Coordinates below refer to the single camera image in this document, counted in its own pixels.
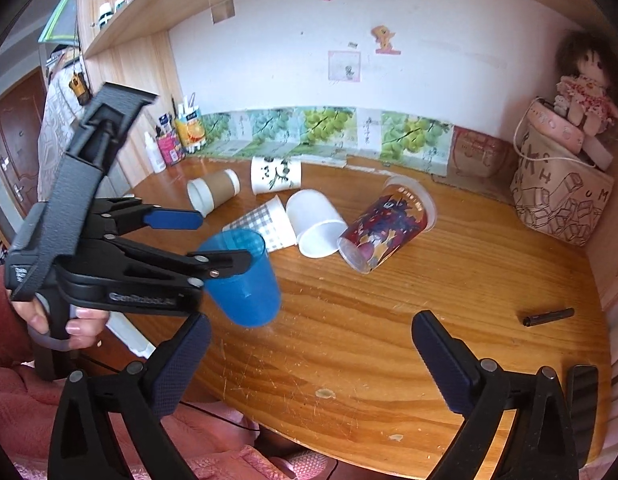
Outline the pink square wall sticker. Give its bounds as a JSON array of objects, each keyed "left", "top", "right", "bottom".
[{"left": 328, "top": 50, "right": 362, "bottom": 83}]

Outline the printed canvas bag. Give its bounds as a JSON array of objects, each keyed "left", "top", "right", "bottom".
[{"left": 510, "top": 100, "right": 615, "bottom": 248}]

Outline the pink fleece clothing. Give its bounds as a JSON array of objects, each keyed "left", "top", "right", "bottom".
[{"left": 0, "top": 360, "right": 340, "bottom": 480}]

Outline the white cup with black print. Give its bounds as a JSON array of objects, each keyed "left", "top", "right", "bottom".
[{"left": 250, "top": 156, "right": 303, "bottom": 195}]

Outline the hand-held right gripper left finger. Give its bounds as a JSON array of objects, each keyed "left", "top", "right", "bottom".
[{"left": 48, "top": 312, "right": 212, "bottom": 480}]

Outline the black pen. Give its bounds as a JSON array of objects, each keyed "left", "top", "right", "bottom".
[{"left": 520, "top": 307, "right": 575, "bottom": 328}]

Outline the person's left hand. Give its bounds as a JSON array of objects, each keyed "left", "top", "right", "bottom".
[{"left": 11, "top": 297, "right": 110, "bottom": 352}]

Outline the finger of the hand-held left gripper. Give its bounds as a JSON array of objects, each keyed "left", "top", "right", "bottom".
[
  {"left": 91, "top": 197, "right": 204, "bottom": 241},
  {"left": 107, "top": 235, "right": 254, "bottom": 291}
]

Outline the plain white plastic cup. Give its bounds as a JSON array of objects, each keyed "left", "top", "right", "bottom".
[{"left": 286, "top": 189, "right": 348, "bottom": 260}]

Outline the white squeeze bottle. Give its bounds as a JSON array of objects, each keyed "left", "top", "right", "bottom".
[{"left": 144, "top": 131, "right": 168, "bottom": 174}]

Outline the paper cup with brown sleeve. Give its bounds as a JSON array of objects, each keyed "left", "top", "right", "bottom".
[{"left": 187, "top": 169, "right": 241, "bottom": 218}]

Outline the brown wooden door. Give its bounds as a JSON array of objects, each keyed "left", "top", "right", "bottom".
[{"left": 0, "top": 67, "right": 48, "bottom": 222}]

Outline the green edged board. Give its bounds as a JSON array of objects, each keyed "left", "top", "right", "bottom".
[{"left": 38, "top": 0, "right": 80, "bottom": 44}]

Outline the checkered paper cup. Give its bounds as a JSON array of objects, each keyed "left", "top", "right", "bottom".
[{"left": 223, "top": 195, "right": 298, "bottom": 254}]

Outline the rag doll in floral dress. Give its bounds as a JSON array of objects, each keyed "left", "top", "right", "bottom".
[{"left": 554, "top": 30, "right": 618, "bottom": 137}]

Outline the pink round box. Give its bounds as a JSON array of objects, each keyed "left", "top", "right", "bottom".
[{"left": 526, "top": 97, "right": 588, "bottom": 152}]

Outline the yellow cartoon wall sticker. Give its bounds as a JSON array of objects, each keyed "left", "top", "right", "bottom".
[{"left": 371, "top": 24, "right": 402, "bottom": 56}]

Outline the clear cup with colourful print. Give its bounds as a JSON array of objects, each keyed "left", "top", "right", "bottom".
[{"left": 337, "top": 176, "right": 438, "bottom": 275}]

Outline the fruit print backsplash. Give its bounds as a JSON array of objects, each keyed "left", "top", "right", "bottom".
[{"left": 201, "top": 106, "right": 458, "bottom": 172}]

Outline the blue plastic cup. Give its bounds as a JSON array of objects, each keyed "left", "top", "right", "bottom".
[{"left": 198, "top": 229, "right": 282, "bottom": 329}]

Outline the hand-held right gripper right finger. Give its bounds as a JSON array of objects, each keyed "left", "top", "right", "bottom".
[{"left": 411, "top": 310, "right": 580, "bottom": 480}]

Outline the orange pen holder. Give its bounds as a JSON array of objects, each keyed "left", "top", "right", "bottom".
[{"left": 175, "top": 94, "right": 208, "bottom": 154}]

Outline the yellow black hanging tool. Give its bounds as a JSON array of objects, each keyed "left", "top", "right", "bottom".
[{"left": 69, "top": 72, "right": 92, "bottom": 106}]

